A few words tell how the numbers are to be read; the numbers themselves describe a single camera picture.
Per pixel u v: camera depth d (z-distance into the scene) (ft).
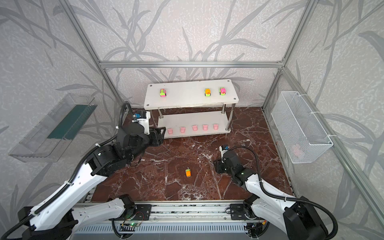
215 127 3.24
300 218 1.31
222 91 2.58
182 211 2.47
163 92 2.52
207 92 2.53
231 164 2.11
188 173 2.77
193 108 3.99
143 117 1.75
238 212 2.37
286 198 1.45
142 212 2.38
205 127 3.23
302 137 2.03
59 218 1.29
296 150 2.41
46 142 2.09
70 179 1.28
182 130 3.20
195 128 3.24
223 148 2.51
